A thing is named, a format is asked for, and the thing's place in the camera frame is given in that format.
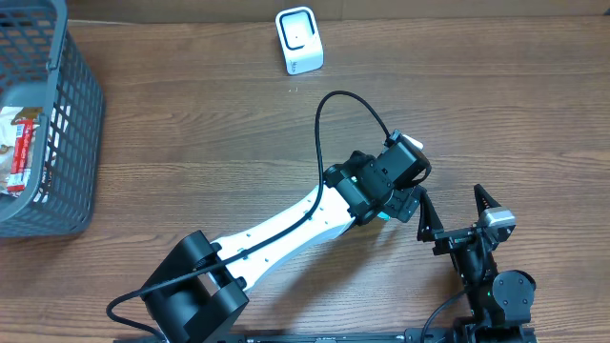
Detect teal white snack packet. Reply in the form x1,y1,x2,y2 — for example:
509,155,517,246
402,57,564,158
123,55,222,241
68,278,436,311
377,212,390,221

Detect white brown snack bag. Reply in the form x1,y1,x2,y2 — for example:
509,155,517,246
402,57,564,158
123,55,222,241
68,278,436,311
1,107,42,197

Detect grey plastic mesh basket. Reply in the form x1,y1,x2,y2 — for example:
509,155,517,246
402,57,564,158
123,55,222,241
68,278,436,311
1,0,106,237

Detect white barcode scanner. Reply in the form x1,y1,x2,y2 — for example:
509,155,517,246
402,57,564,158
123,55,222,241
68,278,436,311
274,6,324,75

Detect red white snack packet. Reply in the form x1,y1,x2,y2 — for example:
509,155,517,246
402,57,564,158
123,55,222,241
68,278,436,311
7,119,34,193

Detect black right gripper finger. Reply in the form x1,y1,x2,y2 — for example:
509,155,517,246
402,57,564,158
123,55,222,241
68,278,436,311
474,184,500,211
418,191,444,232

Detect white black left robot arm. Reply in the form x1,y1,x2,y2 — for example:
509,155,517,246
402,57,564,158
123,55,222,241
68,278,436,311
141,148,431,342

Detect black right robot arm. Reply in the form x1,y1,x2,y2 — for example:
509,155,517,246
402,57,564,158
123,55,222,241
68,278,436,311
417,184,537,343

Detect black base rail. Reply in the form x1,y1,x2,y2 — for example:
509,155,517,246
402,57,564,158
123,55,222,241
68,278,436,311
113,329,538,343

